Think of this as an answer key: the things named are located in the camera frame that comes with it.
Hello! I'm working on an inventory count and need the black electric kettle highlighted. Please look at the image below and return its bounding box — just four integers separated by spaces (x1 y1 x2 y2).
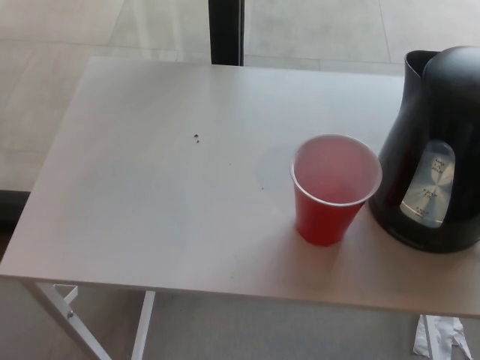
366 45 480 254

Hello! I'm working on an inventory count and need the red plastic cup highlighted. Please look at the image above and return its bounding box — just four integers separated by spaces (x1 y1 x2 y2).
289 133 383 248

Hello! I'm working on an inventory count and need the straight white table leg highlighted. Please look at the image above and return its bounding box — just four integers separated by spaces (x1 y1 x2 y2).
130 290 157 360

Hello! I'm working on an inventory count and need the slanted white table leg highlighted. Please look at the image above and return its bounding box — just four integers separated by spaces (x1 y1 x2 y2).
20 280 113 360

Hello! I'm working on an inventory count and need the crumpled white paper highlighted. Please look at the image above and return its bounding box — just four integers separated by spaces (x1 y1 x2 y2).
412 314 474 360

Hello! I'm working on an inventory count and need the black window frame post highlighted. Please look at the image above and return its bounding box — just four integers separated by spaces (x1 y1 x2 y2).
208 0 247 67

